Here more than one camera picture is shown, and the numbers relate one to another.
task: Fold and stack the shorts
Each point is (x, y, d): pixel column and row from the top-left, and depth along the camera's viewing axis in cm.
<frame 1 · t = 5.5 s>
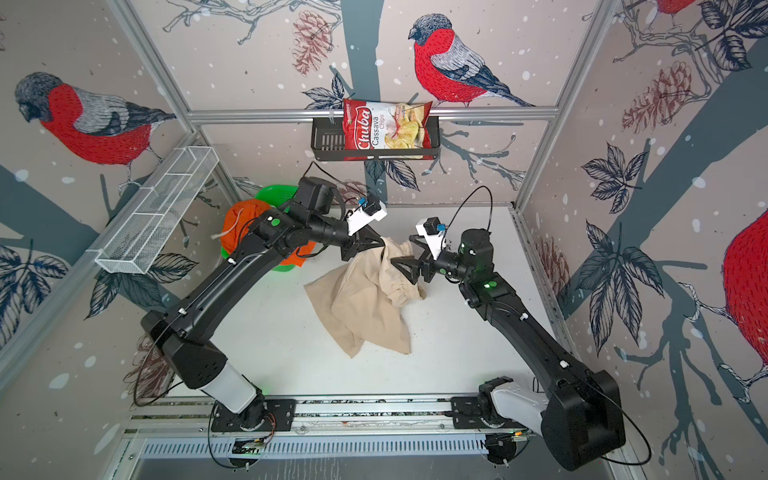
left hand: (381, 240, 66), fingers closed
right hand: (396, 255, 73), fingers open
beige shorts: (360, 301, 89), point 7 cm above the table
orange shorts: (239, 214, 105), point 12 cm above the table

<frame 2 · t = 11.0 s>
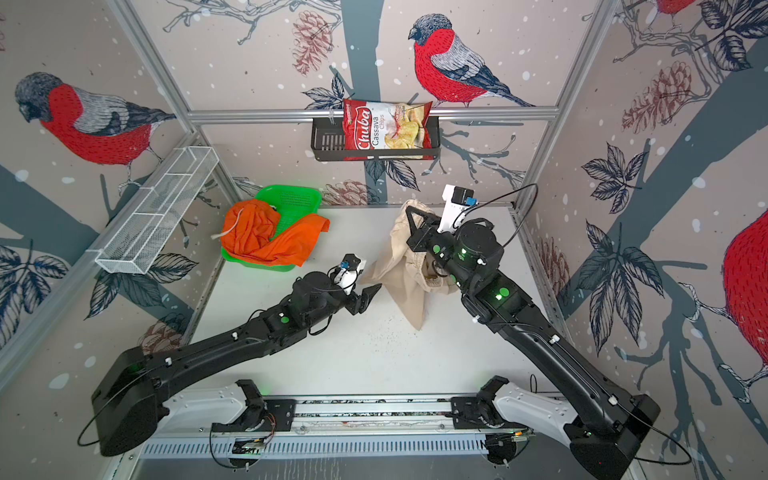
left hand: (369, 277, 74), fingers open
right hand: (396, 215, 60), fingers closed
beige shorts: (407, 273, 72), point 27 cm above the table
the other named things where they were.

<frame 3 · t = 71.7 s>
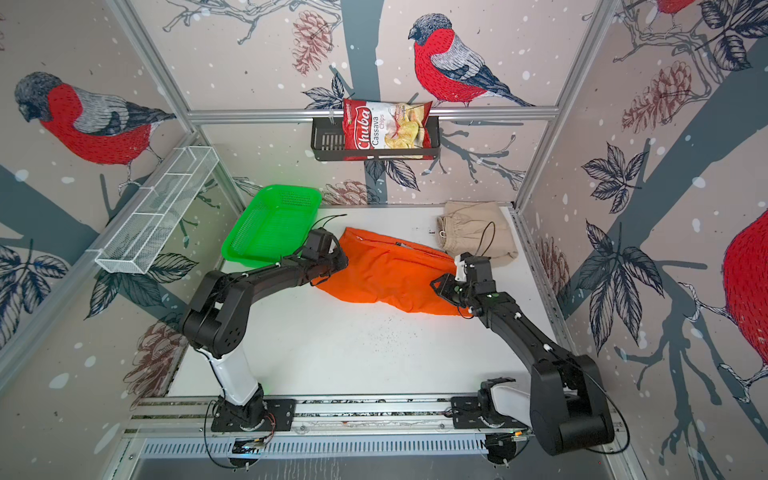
left hand: (347, 257, 96), fingers closed
right hand: (430, 288, 86), fingers open
beige shorts: (477, 228, 114), point 2 cm above the table
orange shorts: (384, 270, 103), on the table

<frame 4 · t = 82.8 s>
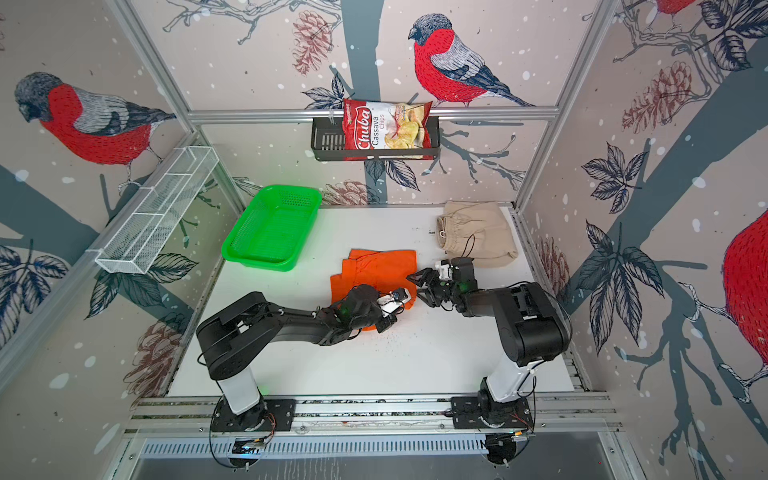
left hand: (402, 306, 86), fingers closed
right hand: (406, 289, 91), fingers open
orange shorts: (383, 271, 104), on the table
the other named things where they were.

